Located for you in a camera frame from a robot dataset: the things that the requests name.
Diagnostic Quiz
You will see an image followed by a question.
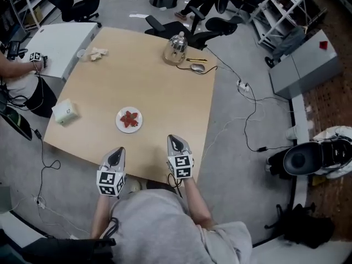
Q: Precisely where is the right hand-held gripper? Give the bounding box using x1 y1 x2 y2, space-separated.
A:
167 135 195 180

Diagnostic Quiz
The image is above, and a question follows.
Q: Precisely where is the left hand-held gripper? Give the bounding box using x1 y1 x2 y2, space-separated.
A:
96 146 127 197

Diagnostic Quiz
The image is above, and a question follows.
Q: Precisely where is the white plate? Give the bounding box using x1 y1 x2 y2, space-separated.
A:
115 106 144 134

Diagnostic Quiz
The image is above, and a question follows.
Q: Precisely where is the person's left forearm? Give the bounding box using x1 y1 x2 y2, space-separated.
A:
90 192 118 239

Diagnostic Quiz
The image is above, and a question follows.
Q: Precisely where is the person's right forearm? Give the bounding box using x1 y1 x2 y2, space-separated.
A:
183 176 218 230

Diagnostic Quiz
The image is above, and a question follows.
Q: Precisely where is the white tissue box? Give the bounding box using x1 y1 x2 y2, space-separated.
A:
51 98 81 127

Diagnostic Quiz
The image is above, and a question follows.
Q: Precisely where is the person's grey shirt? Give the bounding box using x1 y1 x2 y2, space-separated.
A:
109 188 254 264

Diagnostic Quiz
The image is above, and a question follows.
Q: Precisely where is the black waist pack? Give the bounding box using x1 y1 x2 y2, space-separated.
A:
21 237 118 264

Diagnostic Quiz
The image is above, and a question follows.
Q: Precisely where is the black and green pack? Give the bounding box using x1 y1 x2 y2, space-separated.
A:
0 103 33 142

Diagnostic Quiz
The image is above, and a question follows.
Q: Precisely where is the white curved desk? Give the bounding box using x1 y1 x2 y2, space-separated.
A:
0 210 93 249

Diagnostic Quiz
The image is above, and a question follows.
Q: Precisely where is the black office chair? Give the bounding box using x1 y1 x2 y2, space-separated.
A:
144 5 206 42
46 0 101 29
189 15 245 51

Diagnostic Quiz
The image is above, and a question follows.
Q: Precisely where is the black bag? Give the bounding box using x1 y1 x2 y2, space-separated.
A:
264 202 336 249

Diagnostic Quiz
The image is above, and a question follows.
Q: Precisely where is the black handheld screen device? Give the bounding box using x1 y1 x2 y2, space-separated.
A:
7 41 28 60

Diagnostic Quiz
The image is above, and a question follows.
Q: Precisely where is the grey hanging garment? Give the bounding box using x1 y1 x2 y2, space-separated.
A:
272 25 306 63

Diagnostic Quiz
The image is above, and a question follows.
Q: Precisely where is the brown cardboard box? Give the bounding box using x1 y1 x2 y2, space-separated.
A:
24 6 43 27

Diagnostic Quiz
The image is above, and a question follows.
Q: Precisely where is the white shelf rack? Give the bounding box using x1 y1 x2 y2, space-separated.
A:
249 0 313 51

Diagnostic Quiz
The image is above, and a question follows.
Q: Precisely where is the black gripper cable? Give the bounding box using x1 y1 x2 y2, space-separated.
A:
167 173 184 198

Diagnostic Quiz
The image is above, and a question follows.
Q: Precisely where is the thick black pack cable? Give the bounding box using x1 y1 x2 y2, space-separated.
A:
103 216 121 240

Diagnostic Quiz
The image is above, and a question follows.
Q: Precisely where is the black floor cable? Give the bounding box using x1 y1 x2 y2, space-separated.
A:
32 129 61 203
244 82 292 152

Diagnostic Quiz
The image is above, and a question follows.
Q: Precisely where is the black mouse cable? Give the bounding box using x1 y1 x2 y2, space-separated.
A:
175 63 219 75

